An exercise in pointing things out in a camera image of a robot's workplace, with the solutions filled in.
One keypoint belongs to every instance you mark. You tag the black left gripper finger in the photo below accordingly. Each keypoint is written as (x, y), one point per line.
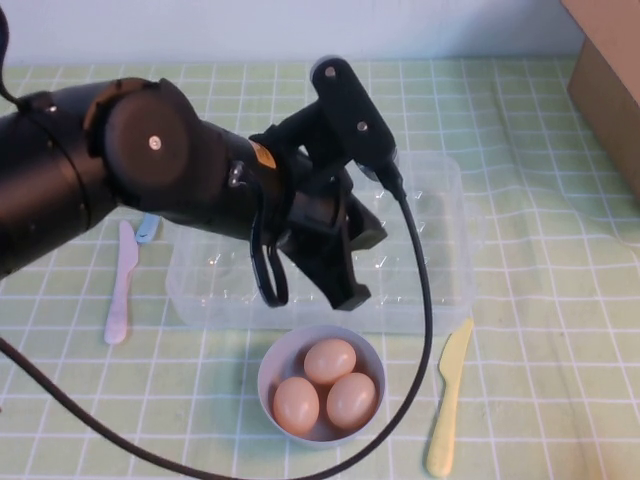
(367, 230)
(335, 275)

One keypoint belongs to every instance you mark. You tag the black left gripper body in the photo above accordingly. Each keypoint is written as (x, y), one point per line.
(310, 205)

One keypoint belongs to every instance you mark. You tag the brown egg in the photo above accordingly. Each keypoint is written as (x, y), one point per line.
(351, 401)
(296, 405)
(330, 361)

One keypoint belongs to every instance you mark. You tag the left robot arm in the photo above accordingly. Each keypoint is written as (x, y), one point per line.
(150, 175)

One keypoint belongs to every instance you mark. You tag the clear plastic egg box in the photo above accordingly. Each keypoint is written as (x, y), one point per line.
(445, 280)

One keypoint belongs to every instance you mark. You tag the brown cardboard box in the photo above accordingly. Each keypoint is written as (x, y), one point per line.
(610, 100)

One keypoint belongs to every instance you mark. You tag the grey round bowl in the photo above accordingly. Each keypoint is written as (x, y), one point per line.
(280, 360)

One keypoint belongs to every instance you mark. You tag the blue plastic fork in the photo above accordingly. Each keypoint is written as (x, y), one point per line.
(147, 231)

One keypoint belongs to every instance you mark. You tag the yellow plastic knife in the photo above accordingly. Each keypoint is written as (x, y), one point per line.
(447, 400)

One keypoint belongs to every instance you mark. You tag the green checked tablecloth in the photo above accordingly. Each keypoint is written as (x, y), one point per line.
(525, 150)

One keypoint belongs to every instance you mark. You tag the pink plastic knife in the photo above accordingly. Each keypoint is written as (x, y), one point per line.
(122, 285)

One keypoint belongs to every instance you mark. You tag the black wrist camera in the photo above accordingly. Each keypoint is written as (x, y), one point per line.
(350, 105)

